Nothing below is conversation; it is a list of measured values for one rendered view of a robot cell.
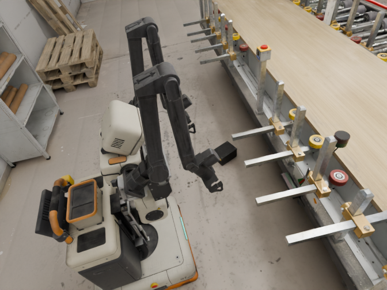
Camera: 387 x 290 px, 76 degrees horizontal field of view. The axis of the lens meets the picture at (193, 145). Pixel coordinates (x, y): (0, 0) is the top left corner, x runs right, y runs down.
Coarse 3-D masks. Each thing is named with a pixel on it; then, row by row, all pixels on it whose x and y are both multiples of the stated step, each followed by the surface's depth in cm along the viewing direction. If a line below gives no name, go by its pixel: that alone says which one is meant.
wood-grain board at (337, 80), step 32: (224, 0) 316; (256, 0) 301; (288, 0) 287; (256, 32) 241; (288, 32) 232; (320, 32) 224; (288, 64) 195; (320, 64) 189; (352, 64) 183; (384, 64) 178; (288, 96) 170; (320, 96) 164; (352, 96) 160; (384, 96) 156; (320, 128) 144; (352, 128) 141; (384, 128) 138; (352, 160) 127; (384, 160) 124; (384, 192) 113
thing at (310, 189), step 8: (312, 184) 125; (328, 184) 124; (280, 192) 124; (288, 192) 124; (296, 192) 123; (304, 192) 123; (312, 192) 125; (256, 200) 123; (264, 200) 122; (272, 200) 123; (280, 200) 124
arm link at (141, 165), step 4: (144, 160) 97; (148, 160) 96; (164, 160) 97; (140, 164) 98; (144, 164) 96; (148, 164) 95; (164, 164) 95; (140, 168) 96; (144, 168) 94; (148, 168) 94; (140, 172) 95; (144, 172) 94; (148, 176) 97
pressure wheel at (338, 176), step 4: (332, 172) 123; (336, 172) 123; (340, 172) 122; (344, 172) 122; (332, 176) 121; (336, 176) 121; (340, 176) 120; (344, 176) 120; (332, 180) 121; (336, 180) 119; (340, 180) 119; (344, 180) 119; (336, 184) 120; (340, 184) 119; (344, 184) 120; (332, 188) 128
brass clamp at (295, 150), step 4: (288, 140) 147; (288, 144) 145; (288, 148) 146; (292, 148) 142; (296, 148) 142; (300, 148) 142; (296, 152) 140; (296, 156) 138; (300, 156) 138; (304, 156) 139; (296, 160) 140; (300, 160) 141
